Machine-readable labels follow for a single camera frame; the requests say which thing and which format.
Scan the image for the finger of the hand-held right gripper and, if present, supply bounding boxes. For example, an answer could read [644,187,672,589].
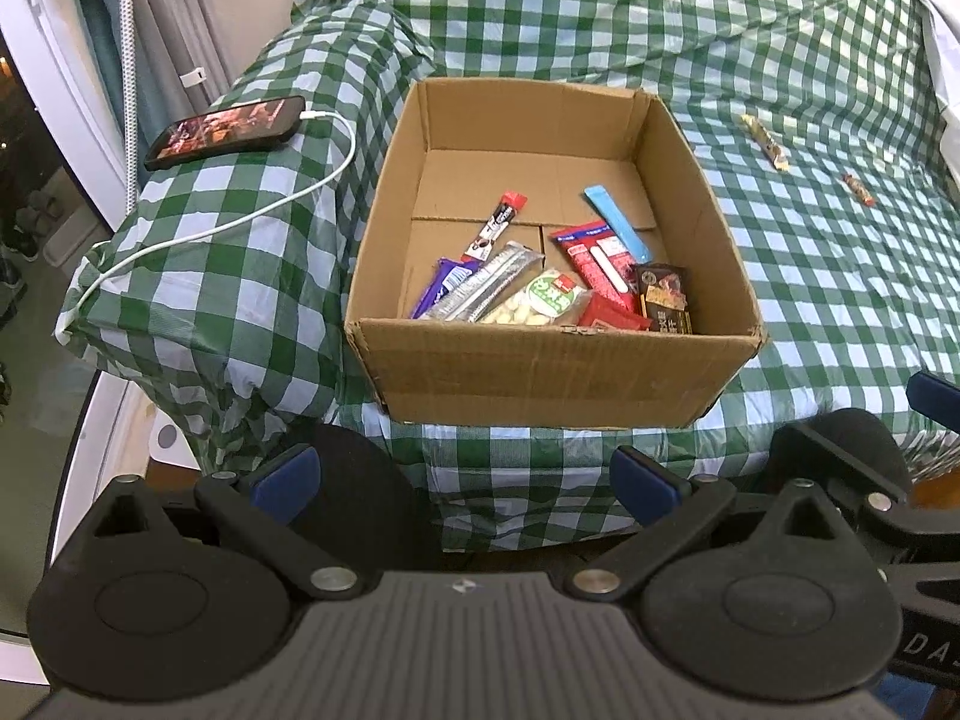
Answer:
[906,371,960,427]

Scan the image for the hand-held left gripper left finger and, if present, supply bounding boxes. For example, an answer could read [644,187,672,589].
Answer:
[75,444,367,599]

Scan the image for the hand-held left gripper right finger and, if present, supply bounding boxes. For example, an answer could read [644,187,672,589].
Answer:
[565,446,848,602]

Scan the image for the brown cardboard box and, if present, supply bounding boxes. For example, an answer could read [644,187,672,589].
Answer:
[345,77,767,430]

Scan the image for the small red snack packet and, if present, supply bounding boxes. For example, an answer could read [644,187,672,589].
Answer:
[577,292,653,332]

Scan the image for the brown biscuit packet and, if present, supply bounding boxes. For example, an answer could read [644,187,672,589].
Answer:
[636,262,695,335]

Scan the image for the white and green nut packet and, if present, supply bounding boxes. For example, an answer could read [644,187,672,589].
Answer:
[480,268,593,329]

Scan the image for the large red snack packet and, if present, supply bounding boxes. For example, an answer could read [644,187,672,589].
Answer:
[551,221,638,308]

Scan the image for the purple chocolate bar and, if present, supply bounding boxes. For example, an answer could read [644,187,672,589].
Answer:
[409,257,481,320]

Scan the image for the silver snack bar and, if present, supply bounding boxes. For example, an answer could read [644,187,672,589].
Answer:
[431,241,545,323]

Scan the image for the light blue stick sachet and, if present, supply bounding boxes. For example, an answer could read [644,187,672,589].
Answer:
[585,185,652,260]

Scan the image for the black and red coffee stick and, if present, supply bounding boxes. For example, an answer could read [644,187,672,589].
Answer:
[461,193,528,260]

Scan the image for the blue clothing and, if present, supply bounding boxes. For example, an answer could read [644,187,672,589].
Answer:
[877,679,938,720]

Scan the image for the gold snack bar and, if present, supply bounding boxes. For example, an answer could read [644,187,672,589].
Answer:
[740,114,791,172]

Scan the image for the white printed cloth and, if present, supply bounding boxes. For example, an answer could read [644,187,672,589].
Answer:
[870,0,960,188]

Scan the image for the black smartphone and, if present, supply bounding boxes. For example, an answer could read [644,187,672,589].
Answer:
[142,95,307,171]

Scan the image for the grey shoe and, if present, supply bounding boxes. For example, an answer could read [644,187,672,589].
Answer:
[15,191,65,237]

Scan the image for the green checked sofa cover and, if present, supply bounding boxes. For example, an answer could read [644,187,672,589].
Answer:
[52,0,960,552]

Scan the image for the teal curtain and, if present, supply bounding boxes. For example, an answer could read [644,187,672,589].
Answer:
[64,0,125,121]

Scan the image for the white charging cable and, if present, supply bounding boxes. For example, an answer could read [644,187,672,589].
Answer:
[54,111,357,342]

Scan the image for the white door frame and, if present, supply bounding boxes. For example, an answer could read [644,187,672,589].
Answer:
[0,0,136,241]

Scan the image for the black garment steamer with hose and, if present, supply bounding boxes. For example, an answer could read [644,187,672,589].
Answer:
[105,0,145,200]

